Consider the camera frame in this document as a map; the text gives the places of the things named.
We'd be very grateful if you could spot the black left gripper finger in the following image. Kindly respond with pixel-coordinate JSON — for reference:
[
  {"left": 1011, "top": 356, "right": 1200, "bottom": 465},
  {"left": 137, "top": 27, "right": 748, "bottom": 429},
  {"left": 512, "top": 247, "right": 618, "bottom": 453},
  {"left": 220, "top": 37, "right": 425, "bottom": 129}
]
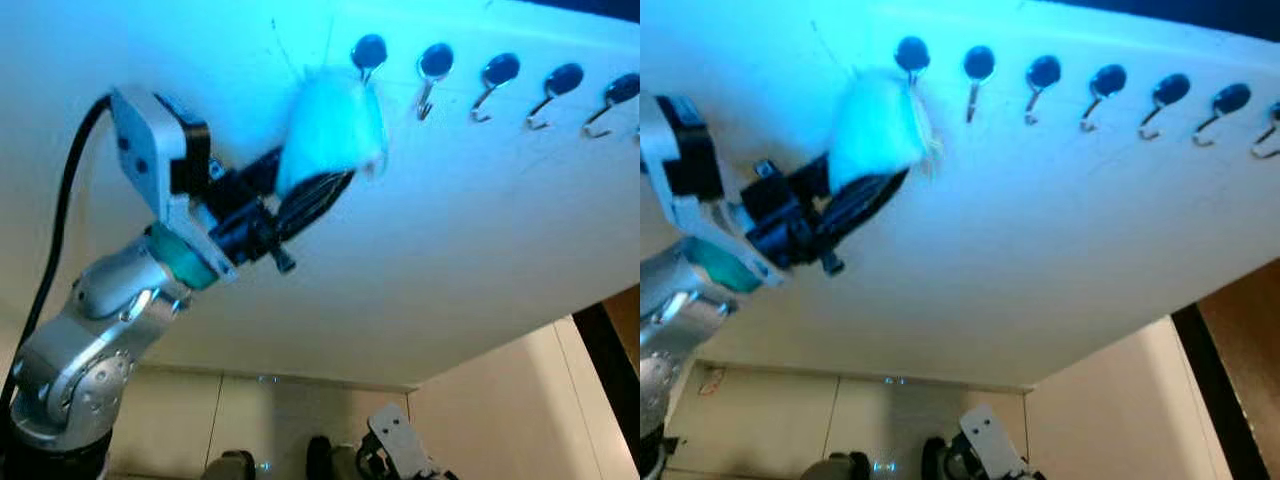
[
  {"left": 240, "top": 147, "right": 287, "bottom": 194},
  {"left": 275, "top": 169, "right": 357, "bottom": 242},
  {"left": 820, "top": 169, "right": 912, "bottom": 242},
  {"left": 790, "top": 151, "right": 835, "bottom": 197}
]

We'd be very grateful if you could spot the turquoise plush keychain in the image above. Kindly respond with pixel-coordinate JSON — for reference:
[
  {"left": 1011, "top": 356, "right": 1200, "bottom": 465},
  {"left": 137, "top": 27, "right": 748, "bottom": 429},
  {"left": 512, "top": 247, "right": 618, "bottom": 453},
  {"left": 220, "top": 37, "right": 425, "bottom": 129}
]
[
  {"left": 828, "top": 66, "right": 943, "bottom": 198},
  {"left": 274, "top": 66, "right": 390, "bottom": 198}
]

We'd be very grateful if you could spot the grey black right robot leg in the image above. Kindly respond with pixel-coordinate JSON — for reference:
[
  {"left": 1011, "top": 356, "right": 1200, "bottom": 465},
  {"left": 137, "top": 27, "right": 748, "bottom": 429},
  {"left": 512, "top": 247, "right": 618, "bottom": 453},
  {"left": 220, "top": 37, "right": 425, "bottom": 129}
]
[
  {"left": 920, "top": 437, "right": 951, "bottom": 480},
  {"left": 305, "top": 435, "right": 361, "bottom": 480}
]

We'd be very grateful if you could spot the grey black robot leg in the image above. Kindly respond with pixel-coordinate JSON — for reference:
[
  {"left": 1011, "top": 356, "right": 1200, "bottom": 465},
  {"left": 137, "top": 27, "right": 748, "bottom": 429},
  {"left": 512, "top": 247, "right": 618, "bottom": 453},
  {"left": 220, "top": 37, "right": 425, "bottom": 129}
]
[
  {"left": 800, "top": 452, "right": 853, "bottom": 480},
  {"left": 305, "top": 435, "right": 361, "bottom": 480},
  {"left": 920, "top": 437, "right": 951, "bottom": 480},
  {"left": 203, "top": 450, "right": 257, "bottom": 480}
]

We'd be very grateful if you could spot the grey black left robot leg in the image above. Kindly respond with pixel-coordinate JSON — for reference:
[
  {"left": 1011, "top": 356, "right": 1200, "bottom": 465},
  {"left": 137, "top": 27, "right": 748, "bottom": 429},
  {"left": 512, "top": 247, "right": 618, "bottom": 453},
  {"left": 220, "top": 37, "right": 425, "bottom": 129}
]
[
  {"left": 203, "top": 450, "right": 257, "bottom": 480},
  {"left": 800, "top": 452, "right": 853, "bottom": 480}
]

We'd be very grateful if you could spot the brown wooden door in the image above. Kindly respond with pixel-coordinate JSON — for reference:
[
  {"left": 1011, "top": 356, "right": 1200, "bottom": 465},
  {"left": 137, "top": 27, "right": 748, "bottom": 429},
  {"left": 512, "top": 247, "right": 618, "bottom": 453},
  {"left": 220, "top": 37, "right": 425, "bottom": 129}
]
[
  {"left": 1197, "top": 258, "right": 1280, "bottom": 480},
  {"left": 603, "top": 283, "right": 641, "bottom": 351}
]

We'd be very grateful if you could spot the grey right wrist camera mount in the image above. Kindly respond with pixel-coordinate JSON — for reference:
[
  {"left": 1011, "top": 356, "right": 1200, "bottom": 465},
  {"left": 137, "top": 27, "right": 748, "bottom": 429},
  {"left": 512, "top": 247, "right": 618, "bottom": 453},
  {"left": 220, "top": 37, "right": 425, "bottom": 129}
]
[
  {"left": 365, "top": 403, "right": 427, "bottom": 479},
  {"left": 958, "top": 404, "right": 1018, "bottom": 479}
]

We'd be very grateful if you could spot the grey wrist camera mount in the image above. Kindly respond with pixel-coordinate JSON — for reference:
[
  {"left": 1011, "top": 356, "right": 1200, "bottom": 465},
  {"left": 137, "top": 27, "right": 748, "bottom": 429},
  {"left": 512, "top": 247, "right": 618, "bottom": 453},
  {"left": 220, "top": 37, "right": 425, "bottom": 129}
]
[
  {"left": 640, "top": 92, "right": 786, "bottom": 291},
  {"left": 108, "top": 85, "right": 241, "bottom": 284},
  {"left": 365, "top": 403, "right": 427, "bottom": 479},
  {"left": 958, "top": 404, "right": 1018, "bottom": 479}
]

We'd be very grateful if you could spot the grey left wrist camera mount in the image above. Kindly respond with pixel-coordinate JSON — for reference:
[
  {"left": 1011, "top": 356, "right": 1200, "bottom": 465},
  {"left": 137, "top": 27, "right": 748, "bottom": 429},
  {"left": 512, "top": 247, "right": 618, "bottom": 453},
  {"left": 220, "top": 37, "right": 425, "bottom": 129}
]
[
  {"left": 640, "top": 92, "right": 786, "bottom": 291},
  {"left": 108, "top": 85, "right": 241, "bottom": 284}
]

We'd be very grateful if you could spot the black knob metal wall hook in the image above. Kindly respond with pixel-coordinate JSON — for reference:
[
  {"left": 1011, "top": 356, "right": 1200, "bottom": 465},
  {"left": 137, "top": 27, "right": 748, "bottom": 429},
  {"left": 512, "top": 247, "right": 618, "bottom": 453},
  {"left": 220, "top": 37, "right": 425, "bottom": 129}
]
[
  {"left": 1252, "top": 100, "right": 1280, "bottom": 159},
  {"left": 962, "top": 45, "right": 998, "bottom": 124},
  {"left": 470, "top": 52, "right": 521, "bottom": 124},
  {"left": 893, "top": 36, "right": 931, "bottom": 86},
  {"left": 1138, "top": 73, "right": 1191, "bottom": 141},
  {"left": 583, "top": 73, "right": 641, "bottom": 139},
  {"left": 1080, "top": 64, "right": 1128, "bottom": 133},
  {"left": 1024, "top": 55, "right": 1063, "bottom": 127},
  {"left": 1192, "top": 83, "right": 1252, "bottom": 148},
  {"left": 527, "top": 63, "right": 586, "bottom": 131},
  {"left": 415, "top": 43, "right": 455, "bottom": 122},
  {"left": 350, "top": 34, "right": 389, "bottom": 86}
]

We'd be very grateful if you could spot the black door frame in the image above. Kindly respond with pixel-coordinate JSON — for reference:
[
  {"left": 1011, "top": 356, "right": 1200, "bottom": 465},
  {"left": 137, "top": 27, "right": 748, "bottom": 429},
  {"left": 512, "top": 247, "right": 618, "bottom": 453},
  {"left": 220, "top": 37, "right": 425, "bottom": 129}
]
[
  {"left": 1172, "top": 303, "right": 1253, "bottom": 480},
  {"left": 572, "top": 300, "right": 641, "bottom": 480}
]

